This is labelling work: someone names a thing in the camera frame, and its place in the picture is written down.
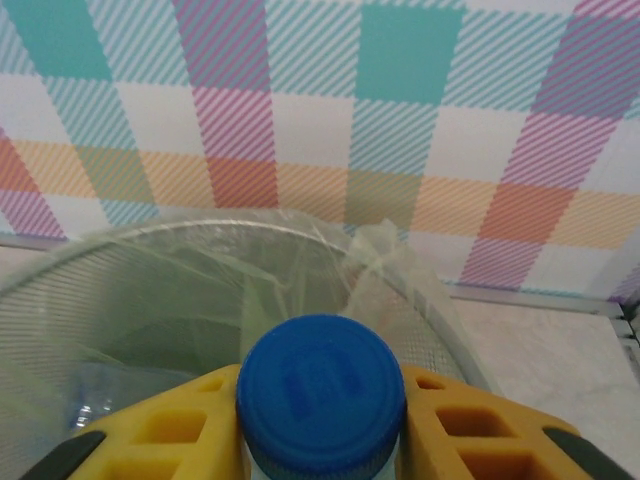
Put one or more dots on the green plastic bin liner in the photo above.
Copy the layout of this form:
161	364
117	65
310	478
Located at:
380	260

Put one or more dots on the clear bottle blue white label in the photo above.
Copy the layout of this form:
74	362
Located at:
320	385

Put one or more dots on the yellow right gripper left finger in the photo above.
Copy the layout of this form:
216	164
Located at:
150	450

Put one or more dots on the green translucent trash bin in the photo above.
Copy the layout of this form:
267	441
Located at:
50	325

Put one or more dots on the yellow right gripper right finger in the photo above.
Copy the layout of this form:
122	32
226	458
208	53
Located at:
475	440

